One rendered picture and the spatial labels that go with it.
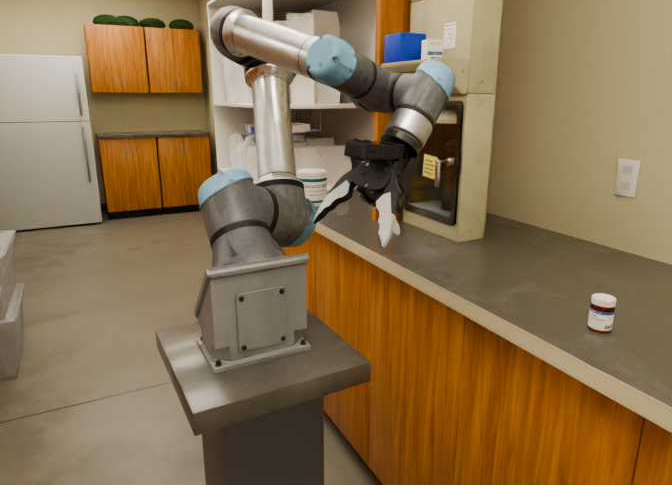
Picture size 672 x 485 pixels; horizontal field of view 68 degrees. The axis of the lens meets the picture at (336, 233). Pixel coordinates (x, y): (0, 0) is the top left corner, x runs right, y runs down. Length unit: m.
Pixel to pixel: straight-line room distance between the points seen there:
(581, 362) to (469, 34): 1.00
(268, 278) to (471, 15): 1.06
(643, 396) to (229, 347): 0.69
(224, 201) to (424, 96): 0.41
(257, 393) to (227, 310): 0.15
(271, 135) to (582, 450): 0.90
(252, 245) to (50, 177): 5.35
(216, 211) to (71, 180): 5.25
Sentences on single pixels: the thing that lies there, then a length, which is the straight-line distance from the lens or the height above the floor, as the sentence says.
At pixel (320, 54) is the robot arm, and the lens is 0.88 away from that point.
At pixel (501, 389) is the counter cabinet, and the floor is 0.75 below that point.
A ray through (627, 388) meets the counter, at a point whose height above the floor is 0.93.
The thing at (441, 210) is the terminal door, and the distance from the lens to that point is 1.72.
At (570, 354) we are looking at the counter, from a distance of 1.05.
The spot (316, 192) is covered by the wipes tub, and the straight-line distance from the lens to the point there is 2.17.
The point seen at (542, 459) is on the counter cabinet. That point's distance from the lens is 1.24.
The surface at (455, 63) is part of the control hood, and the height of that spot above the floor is 1.50.
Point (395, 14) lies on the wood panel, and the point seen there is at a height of 1.68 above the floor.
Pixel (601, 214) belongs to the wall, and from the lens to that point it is 1.86.
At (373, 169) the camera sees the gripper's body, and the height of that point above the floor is 1.28.
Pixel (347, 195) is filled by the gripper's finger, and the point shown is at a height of 1.24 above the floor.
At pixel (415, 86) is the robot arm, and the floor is 1.42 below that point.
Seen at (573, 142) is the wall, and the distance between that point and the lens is 1.91.
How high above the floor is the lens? 1.40
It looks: 15 degrees down
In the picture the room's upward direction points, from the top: straight up
